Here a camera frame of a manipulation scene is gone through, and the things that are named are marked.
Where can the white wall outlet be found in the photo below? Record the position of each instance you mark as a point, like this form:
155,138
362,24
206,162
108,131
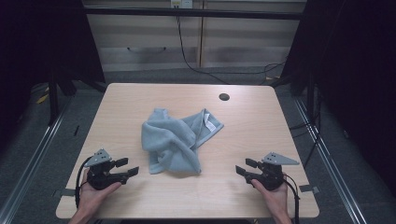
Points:
181,3

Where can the metal floor rail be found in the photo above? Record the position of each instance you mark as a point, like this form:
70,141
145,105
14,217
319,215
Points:
28,168
330,161

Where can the grey tape strip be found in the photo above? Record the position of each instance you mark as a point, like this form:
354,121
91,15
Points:
308,188
65,192

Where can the black curtain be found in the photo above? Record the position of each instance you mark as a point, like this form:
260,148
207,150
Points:
351,77
46,43

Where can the black metal stand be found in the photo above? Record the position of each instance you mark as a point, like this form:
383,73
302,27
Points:
53,99

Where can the black table grommet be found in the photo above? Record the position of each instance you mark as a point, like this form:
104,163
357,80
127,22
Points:
224,96

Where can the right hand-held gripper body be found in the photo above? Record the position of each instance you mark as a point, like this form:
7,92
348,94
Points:
270,175

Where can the person's left hand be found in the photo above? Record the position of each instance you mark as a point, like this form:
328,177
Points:
91,196

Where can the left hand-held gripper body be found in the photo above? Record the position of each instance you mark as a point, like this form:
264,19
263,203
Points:
99,179

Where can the black horizontal frame bar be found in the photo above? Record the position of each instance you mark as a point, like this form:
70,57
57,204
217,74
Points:
193,13

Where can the grey terry towel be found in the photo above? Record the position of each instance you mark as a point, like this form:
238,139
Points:
174,140

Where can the person's right hand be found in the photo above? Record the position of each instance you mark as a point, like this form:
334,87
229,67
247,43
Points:
275,197

